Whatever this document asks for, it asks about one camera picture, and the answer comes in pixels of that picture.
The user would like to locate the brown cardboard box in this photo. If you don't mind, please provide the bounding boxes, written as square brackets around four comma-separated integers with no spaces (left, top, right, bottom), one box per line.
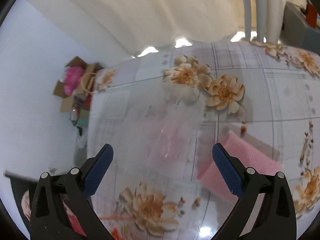
[53,56,102,113]

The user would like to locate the cream patterned curtain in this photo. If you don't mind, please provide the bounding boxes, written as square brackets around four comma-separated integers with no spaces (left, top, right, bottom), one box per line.
[22,0,296,58]

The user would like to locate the floral tablecloth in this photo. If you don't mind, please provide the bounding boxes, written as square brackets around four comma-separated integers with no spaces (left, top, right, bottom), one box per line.
[88,42,319,239]

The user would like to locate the clear plastic bag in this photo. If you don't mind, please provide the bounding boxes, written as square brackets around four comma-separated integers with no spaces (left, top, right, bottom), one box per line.
[114,79,203,179]

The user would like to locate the grey cabinet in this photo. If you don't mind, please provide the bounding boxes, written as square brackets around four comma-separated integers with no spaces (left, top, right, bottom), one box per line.
[280,2,320,54]

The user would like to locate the red thermos bottle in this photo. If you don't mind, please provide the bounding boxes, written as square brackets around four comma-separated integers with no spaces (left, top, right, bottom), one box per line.
[305,3,317,28]

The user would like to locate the pink plush item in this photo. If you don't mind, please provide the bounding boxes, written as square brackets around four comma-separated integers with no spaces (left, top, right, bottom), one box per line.
[63,66,85,96]

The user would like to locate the orange snack wrapper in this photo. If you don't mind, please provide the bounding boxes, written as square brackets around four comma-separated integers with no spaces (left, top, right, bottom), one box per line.
[99,215,133,239]

